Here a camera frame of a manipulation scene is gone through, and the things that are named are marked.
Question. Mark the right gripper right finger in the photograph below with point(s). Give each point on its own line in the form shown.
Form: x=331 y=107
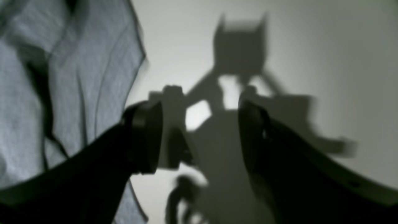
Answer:
x=302 y=185

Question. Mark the grey T-shirt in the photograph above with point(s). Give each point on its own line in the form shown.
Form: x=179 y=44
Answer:
x=67 y=67

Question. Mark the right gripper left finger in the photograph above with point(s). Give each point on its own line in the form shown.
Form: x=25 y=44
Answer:
x=87 y=188

